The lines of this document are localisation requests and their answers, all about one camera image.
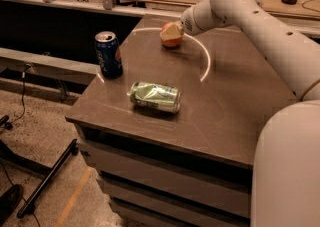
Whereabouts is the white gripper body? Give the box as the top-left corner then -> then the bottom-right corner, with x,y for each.
181,4 -> 209,35

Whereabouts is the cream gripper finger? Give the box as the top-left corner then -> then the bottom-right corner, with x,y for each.
160,21 -> 184,42

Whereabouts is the red apple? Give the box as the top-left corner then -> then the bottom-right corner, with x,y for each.
160,22 -> 184,48

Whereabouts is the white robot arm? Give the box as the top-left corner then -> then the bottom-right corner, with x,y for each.
160,0 -> 320,227

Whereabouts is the crushed green soda can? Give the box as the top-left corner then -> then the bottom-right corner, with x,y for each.
130,81 -> 181,114

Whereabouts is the blue pepsi can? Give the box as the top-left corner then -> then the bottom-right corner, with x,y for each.
95,31 -> 123,79

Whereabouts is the grey drawer cabinet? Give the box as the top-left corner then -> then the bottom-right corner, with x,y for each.
66,17 -> 295,227

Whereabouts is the black chair base leg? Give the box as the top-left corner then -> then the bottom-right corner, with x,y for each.
17,139 -> 78,219

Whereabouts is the black shoe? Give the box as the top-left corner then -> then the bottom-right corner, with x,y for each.
0,184 -> 23,226

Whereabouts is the black cable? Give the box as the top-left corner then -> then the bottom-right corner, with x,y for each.
6,65 -> 33,125

